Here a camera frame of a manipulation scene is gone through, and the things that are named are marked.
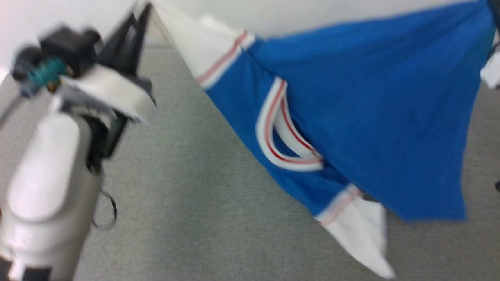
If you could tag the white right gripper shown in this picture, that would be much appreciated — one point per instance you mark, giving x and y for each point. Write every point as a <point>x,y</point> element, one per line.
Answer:
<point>493,72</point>

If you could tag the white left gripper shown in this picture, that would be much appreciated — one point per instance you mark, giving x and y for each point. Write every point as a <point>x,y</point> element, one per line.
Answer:
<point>113,93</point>

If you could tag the blue and white sports jersey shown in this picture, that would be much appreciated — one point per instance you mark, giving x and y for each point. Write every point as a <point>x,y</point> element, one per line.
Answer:
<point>371,109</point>

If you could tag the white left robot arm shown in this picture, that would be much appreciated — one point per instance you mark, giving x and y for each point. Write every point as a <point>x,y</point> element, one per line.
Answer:
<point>43,187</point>

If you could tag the grey fabric sofa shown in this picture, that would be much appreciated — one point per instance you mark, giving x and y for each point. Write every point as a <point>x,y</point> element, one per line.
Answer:
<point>195,214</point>

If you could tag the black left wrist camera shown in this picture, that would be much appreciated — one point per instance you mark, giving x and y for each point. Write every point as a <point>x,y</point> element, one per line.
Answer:
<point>70,48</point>

